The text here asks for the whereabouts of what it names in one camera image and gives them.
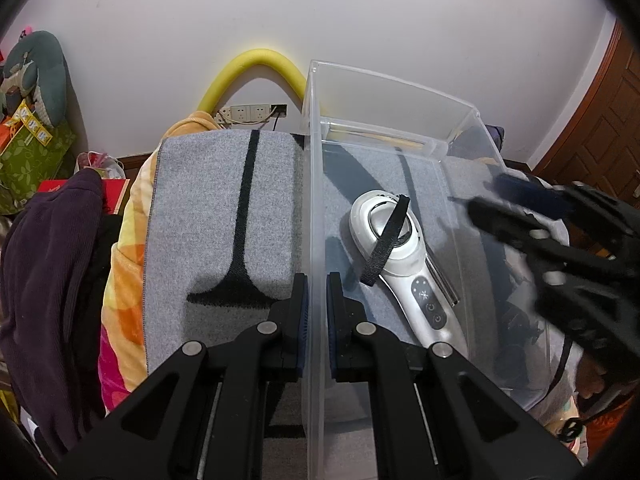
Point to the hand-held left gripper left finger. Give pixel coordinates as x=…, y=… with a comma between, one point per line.
x=300, y=310

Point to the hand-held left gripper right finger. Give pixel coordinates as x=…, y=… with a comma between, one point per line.
x=334, y=310

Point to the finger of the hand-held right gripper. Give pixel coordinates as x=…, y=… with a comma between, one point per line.
x=530, y=195
x=505, y=225

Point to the silver handheld massager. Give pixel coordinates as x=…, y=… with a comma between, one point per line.
x=400, y=260

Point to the clear plastic storage box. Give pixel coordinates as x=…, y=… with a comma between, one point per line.
x=400, y=210

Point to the wooden door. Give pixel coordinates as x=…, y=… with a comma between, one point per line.
x=600, y=125

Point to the grey mat with black stripe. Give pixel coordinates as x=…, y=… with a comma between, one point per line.
x=210, y=220

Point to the yellow orange printed blanket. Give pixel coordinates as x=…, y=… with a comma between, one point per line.
x=130, y=260

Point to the white power strip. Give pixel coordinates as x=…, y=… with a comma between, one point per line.
x=245, y=112

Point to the yellow foam tube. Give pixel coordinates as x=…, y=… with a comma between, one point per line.
x=250, y=72

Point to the red box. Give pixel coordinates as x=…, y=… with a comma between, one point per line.
x=80, y=195

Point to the clear plastic bag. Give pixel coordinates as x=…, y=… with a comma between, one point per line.
x=100, y=162

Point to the dark purple garment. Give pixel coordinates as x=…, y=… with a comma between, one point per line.
x=45, y=280

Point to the green leaf-print gift bag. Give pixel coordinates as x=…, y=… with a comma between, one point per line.
x=30, y=160

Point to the grey green plush toy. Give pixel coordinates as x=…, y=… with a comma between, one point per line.
x=37, y=67

